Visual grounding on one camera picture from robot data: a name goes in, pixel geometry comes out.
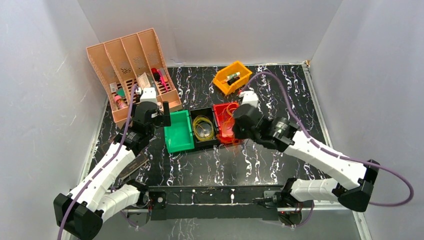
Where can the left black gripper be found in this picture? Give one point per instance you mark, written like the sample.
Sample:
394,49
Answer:
164,114

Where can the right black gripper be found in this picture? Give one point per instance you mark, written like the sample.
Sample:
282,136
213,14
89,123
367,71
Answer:
237,134

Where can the green plastic bin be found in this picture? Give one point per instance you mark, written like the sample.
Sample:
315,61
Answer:
179,135

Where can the red plastic bin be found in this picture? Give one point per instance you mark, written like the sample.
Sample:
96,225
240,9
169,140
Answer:
224,117

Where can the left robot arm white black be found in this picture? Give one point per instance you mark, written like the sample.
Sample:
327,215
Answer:
85,208

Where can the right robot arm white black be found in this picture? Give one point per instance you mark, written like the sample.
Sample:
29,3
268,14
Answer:
350,183

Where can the black plastic bin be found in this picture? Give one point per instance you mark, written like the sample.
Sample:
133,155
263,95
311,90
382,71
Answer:
205,128

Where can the pink pen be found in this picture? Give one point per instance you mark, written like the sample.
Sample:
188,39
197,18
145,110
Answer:
163,79

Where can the white box in organizer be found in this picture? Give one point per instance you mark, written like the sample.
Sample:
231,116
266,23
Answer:
144,81

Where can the black marker in yellow bin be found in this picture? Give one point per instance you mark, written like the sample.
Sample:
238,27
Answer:
232,80

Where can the pink bottle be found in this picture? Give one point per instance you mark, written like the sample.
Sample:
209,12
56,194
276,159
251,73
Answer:
120,102

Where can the yellow plastic bin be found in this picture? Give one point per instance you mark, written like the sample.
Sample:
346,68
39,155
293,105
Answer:
220,78

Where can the dark book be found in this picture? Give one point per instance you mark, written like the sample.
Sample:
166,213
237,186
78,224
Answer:
140,161

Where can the glue stick in yellow bin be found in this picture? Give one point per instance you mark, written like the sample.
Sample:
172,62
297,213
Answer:
236,74

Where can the pink plastic file organizer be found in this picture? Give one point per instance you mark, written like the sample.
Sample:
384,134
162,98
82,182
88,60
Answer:
118,62

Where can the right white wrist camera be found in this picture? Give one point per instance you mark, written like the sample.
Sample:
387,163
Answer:
249,97

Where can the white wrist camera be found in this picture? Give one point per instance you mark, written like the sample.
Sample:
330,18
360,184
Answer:
149,94
249,97

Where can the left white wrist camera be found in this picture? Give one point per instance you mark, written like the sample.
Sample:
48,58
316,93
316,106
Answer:
149,94

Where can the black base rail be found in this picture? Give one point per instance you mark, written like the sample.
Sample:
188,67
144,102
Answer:
266,202

